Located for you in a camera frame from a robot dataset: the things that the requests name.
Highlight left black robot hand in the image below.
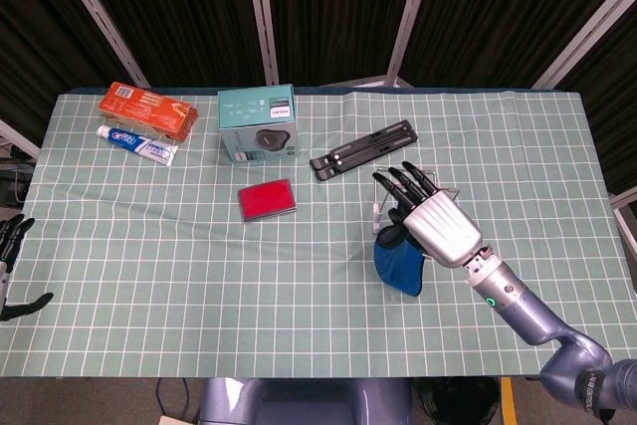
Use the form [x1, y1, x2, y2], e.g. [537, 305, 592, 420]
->
[0, 214, 55, 321]

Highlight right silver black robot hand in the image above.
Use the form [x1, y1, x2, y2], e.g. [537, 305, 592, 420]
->
[372, 160, 484, 267]

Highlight dark blue cloth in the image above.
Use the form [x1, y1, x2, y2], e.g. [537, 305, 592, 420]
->
[372, 225, 430, 298]

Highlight black folding laptop stand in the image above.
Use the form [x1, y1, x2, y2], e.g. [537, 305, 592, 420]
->
[309, 118, 419, 182]

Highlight white blue toothpaste tube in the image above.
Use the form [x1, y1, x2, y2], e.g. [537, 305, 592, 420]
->
[96, 124, 179, 167]

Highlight black bag on floor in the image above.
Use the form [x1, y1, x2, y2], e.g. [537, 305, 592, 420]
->
[412, 377, 502, 425]

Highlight red pad in grey case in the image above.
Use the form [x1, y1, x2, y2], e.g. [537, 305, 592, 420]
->
[236, 177, 298, 223]

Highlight orange cardboard carton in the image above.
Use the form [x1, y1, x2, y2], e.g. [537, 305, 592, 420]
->
[97, 81, 200, 142]

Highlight yellow floor strip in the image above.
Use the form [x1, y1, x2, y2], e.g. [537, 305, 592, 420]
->
[501, 377, 517, 425]

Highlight green white checked tablecloth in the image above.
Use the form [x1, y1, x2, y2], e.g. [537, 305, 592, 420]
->
[0, 89, 637, 379]

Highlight teal speakerphone product box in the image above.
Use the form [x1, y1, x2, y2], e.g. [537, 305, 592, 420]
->
[217, 85, 301, 164]

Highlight blue-grey robot torso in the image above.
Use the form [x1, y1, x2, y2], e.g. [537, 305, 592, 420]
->
[198, 377, 414, 425]

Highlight metal wire rack white feet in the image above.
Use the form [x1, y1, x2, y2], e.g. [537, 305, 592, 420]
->
[370, 167, 460, 236]

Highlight white frame bar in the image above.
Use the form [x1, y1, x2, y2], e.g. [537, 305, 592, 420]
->
[610, 190, 637, 253]
[0, 118, 42, 161]

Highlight white slotted frame post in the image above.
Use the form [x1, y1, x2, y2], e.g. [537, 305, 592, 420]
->
[243, 0, 281, 87]
[531, 0, 637, 92]
[385, 0, 439, 89]
[47, 0, 151, 89]

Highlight blue floor cable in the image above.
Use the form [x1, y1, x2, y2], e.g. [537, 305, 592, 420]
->
[154, 377, 191, 416]

